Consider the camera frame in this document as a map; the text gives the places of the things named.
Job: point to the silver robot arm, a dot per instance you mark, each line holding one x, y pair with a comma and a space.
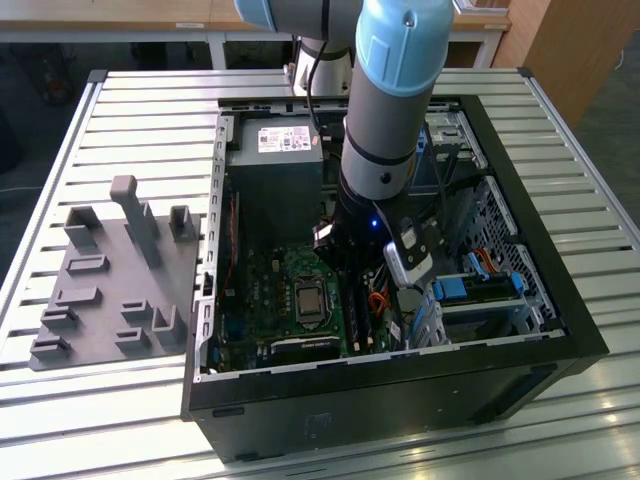
385, 125

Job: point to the black RAM slot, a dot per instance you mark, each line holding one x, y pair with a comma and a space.
344, 320

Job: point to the silver CPU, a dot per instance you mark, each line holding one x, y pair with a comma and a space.
310, 304

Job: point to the round gray speaker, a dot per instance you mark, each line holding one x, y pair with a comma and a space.
412, 302

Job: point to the gray power supply unit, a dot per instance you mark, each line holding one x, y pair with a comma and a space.
275, 200

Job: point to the CPU socket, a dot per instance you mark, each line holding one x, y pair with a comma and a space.
295, 320

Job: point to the green motherboard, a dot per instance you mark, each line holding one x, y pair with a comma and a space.
260, 280

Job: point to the blue disk carrier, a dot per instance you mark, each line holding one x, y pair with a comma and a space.
455, 290
424, 145

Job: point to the black graphics card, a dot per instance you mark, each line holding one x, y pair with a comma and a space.
305, 347

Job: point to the black PC case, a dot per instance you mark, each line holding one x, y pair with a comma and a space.
350, 410

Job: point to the gray parts rack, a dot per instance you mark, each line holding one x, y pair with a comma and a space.
100, 310

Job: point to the wooden cabinet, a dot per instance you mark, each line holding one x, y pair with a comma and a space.
565, 50

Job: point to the wooden desk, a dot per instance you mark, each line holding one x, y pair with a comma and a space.
150, 22

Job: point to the black mesh bin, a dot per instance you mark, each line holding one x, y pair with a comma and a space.
45, 75

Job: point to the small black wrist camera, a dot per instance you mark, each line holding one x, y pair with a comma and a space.
322, 237

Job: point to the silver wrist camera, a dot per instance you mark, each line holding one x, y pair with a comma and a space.
407, 265

